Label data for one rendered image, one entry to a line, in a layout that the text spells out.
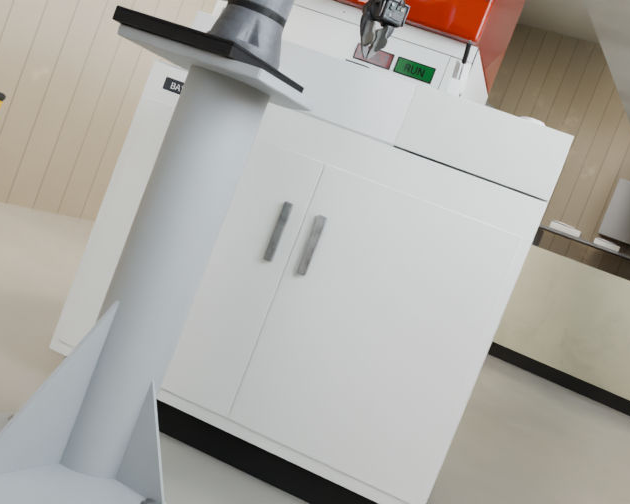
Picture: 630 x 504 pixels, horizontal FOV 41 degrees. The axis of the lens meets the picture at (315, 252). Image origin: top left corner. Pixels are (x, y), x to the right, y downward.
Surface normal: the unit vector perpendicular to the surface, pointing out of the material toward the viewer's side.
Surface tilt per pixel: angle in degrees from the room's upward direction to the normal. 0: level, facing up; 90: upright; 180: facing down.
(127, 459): 90
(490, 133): 90
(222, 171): 90
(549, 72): 90
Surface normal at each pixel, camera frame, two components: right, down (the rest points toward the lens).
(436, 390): -0.24, -0.03
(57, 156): 0.83, 0.35
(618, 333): -0.43, -0.10
